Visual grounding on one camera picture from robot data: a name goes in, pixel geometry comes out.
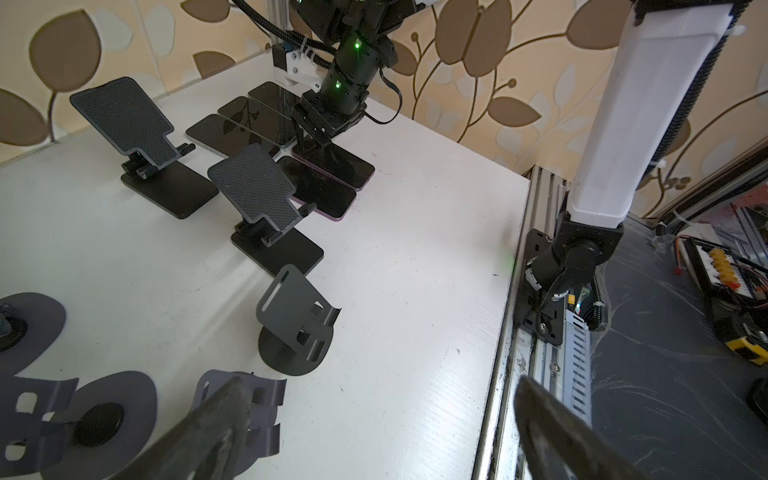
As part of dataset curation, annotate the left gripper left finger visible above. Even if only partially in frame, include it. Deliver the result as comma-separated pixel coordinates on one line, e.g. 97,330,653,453
113,378,250,479

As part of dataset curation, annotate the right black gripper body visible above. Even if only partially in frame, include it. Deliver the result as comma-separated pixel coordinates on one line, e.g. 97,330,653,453
291,90,367,144

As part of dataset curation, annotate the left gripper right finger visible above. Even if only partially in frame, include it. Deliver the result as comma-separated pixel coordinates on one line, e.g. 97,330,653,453
514,376,646,479

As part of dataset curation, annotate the green phone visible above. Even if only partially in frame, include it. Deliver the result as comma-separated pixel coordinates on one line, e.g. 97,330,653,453
217,96,296,148

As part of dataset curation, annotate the black phone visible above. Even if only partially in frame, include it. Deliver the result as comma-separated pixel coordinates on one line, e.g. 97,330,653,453
185,114,281,157

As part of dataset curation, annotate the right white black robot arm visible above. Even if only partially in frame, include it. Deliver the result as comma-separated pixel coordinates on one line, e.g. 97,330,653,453
293,1,746,297

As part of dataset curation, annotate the front left purple stand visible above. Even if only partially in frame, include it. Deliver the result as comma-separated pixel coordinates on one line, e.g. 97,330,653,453
190,370,287,476

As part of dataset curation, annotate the middle right black stand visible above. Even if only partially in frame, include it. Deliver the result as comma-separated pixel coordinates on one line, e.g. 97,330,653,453
207,144,324,276

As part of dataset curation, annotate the black stand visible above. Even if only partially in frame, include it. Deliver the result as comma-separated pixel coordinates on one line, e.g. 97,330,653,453
207,144,324,276
256,264,341,376
70,77,218,219

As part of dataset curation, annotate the front right black stand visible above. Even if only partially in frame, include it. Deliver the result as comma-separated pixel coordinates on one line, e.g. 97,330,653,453
256,264,341,376

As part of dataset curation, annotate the purple round stand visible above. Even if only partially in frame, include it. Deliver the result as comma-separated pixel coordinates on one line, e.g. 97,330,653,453
1,371,158,479

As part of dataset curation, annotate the back right black stand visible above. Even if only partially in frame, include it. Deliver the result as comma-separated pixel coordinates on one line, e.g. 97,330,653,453
70,77,218,219

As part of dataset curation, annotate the back left round stand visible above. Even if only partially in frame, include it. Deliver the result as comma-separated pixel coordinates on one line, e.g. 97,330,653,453
1,292,67,377

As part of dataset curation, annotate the yellow black electronics box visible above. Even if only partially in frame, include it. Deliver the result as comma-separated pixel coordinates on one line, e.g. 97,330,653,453
674,235,767,367

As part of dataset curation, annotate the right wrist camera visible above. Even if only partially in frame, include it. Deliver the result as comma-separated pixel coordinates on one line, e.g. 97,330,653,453
271,44,325,92

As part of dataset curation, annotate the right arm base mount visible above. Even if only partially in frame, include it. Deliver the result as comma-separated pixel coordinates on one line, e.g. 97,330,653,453
513,224,605,346

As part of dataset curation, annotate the front aluminium rail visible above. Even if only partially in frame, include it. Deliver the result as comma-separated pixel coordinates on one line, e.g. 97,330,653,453
471,165,595,480

